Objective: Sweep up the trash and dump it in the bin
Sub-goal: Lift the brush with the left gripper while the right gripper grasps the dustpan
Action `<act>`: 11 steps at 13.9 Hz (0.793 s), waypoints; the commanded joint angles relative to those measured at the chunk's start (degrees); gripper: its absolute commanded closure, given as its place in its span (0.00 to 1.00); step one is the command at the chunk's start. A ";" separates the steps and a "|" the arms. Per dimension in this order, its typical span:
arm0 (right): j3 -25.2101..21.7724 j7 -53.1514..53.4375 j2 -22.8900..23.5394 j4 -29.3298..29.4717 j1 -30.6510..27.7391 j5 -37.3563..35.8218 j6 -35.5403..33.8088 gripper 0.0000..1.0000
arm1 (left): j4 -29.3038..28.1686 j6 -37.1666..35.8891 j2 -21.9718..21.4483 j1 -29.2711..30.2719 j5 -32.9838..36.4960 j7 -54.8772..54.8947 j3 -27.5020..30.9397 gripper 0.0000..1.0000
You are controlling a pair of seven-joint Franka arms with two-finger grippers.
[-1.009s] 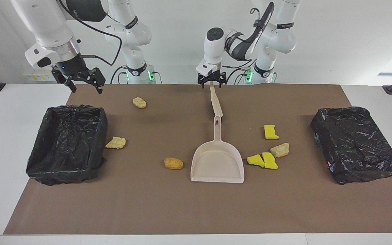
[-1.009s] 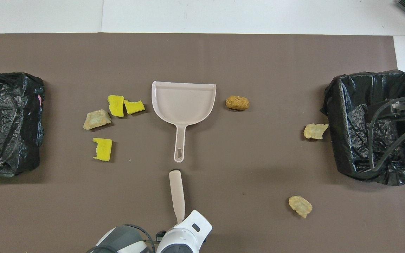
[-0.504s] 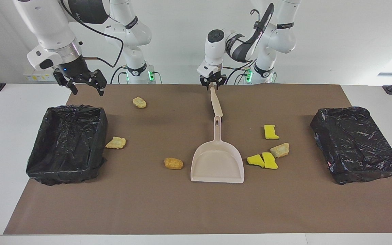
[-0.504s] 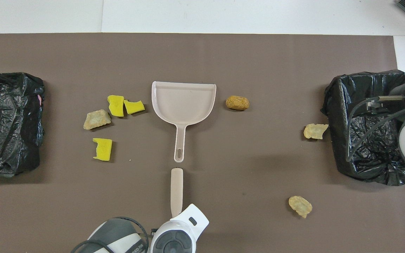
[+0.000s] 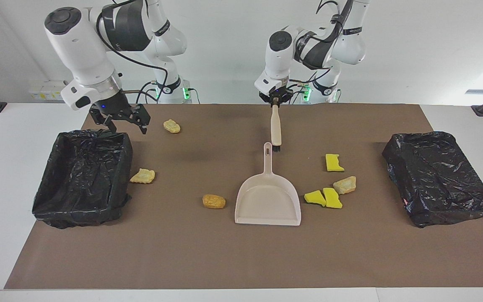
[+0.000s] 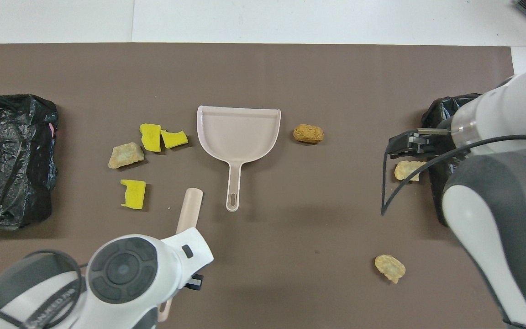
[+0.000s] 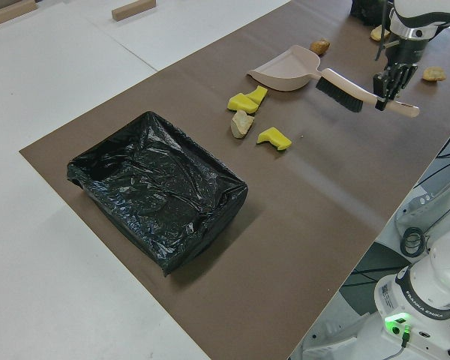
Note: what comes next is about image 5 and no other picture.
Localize beige brush with black bristles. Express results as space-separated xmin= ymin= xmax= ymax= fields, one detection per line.
xmin=270 ymin=104 xmax=283 ymax=152

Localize pale cream chip piece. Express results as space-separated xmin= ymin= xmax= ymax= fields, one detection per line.
xmin=130 ymin=168 xmax=156 ymax=184

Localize notched yellow sponge piece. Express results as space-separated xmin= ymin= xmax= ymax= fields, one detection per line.
xmin=325 ymin=154 xmax=345 ymax=172

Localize beige plastic dustpan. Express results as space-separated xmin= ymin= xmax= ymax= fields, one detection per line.
xmin=234 ymin=143 xmax=302 ymax=227

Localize small yellow sponge piece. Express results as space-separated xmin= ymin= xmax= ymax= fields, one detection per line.
xmin=304 ymin=190 xmax=327 ymax=207

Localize beige stone-like chunk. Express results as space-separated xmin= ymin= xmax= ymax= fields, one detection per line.
xmin=333 ymin=176 xmax=357 ymax=195

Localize large yellow sponge piece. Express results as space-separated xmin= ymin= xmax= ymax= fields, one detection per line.
xmin=323 ymin=187 xmax=343 ymax=209

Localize black bag lined bin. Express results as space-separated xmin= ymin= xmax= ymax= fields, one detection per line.
xmin=32 ymin=129 xmax=134 ymax=229
xmin=382 ymin=131 xmax=483 ymax=228

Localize orange-brown nugget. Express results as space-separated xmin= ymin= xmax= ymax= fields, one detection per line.
xmin=202 ymin=194 xmax=226 ymax=209

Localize brown table mat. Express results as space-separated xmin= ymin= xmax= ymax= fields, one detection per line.
xmin=4 ymin=104 xmax=483 ymax=290

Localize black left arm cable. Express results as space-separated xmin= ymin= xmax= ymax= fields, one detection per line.
xmin=288 ymin=0 xmax=353 ymax=99

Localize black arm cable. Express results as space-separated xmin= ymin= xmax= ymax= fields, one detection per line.
xmin=95 ymin=0 xmax=171 ymax=116
xmin=288 ymin=0 xmax=353 ymax=99

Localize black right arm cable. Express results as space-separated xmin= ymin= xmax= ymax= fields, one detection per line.
xmin=95 ymin=0 xmax=171 ymax=116

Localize white wall socket boxes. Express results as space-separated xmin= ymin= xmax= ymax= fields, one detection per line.
xmin=29 ymin=81 xmax=67 ymax=101

